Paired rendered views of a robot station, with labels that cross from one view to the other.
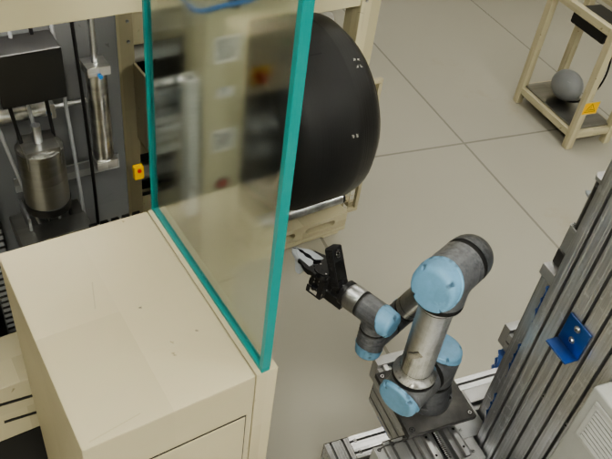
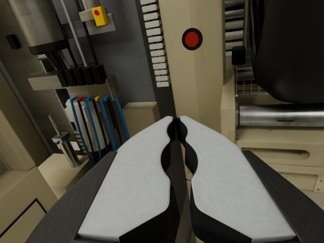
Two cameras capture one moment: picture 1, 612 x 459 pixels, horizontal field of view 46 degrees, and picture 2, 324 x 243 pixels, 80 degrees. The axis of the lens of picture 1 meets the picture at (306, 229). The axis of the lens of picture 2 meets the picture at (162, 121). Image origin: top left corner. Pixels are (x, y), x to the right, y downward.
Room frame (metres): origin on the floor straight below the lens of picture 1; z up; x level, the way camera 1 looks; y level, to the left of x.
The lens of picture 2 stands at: (1.39, -0.07, 1.12)
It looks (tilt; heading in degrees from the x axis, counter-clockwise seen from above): 29 degrees down; 60
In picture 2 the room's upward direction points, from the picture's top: 11 degrees counter-clockwise
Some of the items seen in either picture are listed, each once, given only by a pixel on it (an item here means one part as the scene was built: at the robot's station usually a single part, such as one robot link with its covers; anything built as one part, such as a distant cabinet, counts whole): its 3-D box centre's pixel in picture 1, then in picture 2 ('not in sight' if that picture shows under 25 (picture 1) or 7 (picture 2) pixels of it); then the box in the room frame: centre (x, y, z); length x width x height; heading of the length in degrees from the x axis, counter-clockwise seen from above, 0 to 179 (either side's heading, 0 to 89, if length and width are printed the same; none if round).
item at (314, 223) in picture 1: (296, 225); (320, 142); (1.81, 0.04, 0.84); 0.36 x 0.09 x 0.06; 127
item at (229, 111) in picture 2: not in sight; (230, 90); (1.81, 0.26, 0.90); 0.40 x 0.03 x 0.10; 37
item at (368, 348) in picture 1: (374, 335); not in sight; (1.28, -0.23, 0.94); 0.11 x 0.08 x 0.11; 143
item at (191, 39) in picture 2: not in sight; (192, 39); (1.70, 0.27, 1.06); 0.03 x 0.02 x 0.03; 127
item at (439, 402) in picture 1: (429, 383); not in sight; (1.28, -0.42, 0.77); 0.15 x 0.15 x 0.10
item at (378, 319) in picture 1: (377, 315); not in sight; (1.27, -0.22, 1.04); 0.11 x 0.08 x 0.09; 53
